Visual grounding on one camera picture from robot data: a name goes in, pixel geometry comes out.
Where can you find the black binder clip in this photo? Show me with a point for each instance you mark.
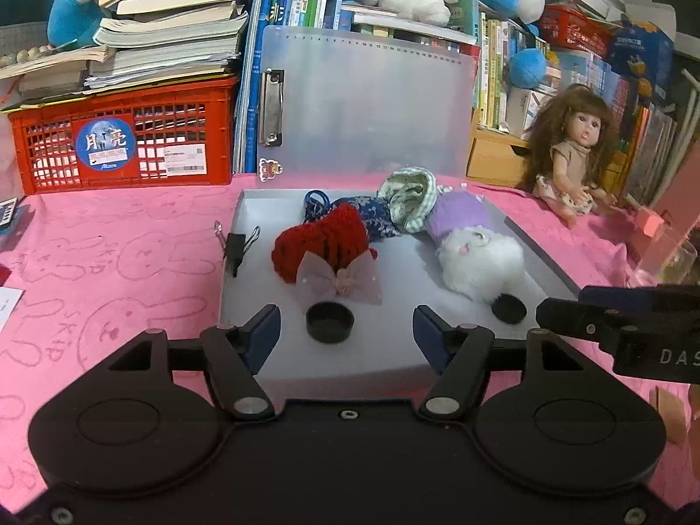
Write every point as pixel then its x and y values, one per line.
pixel 236 249

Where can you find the small black calculator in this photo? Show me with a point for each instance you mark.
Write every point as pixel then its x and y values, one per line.
pixel 8 213

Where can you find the blue robot cat plush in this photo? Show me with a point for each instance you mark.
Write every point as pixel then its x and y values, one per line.
pixel 68 11

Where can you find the pink tulle bow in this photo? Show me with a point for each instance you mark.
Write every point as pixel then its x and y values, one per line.
pixel 339 279

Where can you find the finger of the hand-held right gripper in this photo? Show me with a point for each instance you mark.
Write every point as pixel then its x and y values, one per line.
pixel 574 320
pixel 623 298

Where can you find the small bear sticker charm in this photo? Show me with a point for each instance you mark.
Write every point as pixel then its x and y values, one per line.
pixel 270 169

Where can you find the stack of worn books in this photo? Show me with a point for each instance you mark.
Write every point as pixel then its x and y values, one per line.
pixel 164 38

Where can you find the wooden desk organizer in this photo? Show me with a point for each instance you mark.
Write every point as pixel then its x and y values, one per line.
pixel 492 158

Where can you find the red mesh basket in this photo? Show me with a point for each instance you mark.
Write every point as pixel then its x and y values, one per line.
pixel 574 27

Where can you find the pink bunny print blanket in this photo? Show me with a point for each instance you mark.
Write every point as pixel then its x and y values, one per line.
pixel 109 262

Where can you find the green checked cloth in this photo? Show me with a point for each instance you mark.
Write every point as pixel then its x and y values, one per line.
pixel 407 197

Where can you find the pink hardcover book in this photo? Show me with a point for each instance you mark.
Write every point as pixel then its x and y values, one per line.
pixel 681 191

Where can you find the black round cap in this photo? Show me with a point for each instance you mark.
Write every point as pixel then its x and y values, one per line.
pixel 329 322
pixel 508 309

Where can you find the grey shallow tray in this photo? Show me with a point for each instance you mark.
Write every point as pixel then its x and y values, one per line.
pixel 404 295

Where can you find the row of green spine books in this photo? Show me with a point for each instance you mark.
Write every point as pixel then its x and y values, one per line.
pixel 492 65

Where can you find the small pink eraser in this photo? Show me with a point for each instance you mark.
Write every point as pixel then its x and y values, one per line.
pixel 651 223

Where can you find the brown haired doll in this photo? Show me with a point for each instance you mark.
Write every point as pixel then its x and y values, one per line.
pixel 574 153

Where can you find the dark blue patterned pouch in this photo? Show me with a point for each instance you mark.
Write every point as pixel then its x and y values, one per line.
pixel 372 219

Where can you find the translucent clipboard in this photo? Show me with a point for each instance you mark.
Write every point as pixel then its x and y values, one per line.
pixel 366 104

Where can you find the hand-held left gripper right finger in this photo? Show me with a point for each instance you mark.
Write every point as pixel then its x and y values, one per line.
pixel 429 339

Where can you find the red plastic crate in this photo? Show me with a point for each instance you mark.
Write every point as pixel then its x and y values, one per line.
pixel 180 120

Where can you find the row of blue red books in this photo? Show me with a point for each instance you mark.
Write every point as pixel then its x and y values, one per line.
pixel 634 131

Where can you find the red knit hat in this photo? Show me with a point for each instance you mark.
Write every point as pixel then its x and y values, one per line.
pixel 322 240

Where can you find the row of thin blue books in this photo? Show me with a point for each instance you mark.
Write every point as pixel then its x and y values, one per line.
pixel 262 65

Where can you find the white carton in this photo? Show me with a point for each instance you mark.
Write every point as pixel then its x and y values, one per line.
pixel 522 109

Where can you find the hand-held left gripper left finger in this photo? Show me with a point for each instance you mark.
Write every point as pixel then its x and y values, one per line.
pixel 263 333

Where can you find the clear drinking glass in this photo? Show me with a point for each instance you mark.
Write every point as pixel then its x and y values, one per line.
pixel 670 262

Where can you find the person's right hand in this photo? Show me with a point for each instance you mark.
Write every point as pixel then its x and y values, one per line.
pixel 670 413

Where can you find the blue box yellow print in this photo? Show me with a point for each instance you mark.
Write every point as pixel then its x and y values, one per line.
pixel 640 54

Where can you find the white paper sheet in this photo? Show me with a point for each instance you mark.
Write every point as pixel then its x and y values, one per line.
pixel 8 306

